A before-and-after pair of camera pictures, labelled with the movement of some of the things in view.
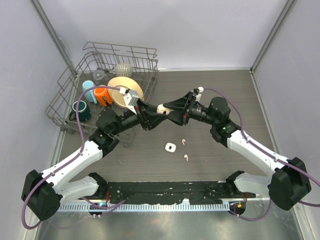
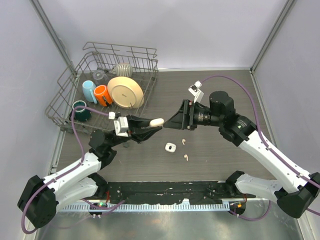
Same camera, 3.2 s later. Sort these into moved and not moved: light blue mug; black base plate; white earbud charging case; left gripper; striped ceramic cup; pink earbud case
Moved: left gripper; pink earbud case
Not moved: black base plate; white earbud charging case; striped ceramic cup; light blue mug
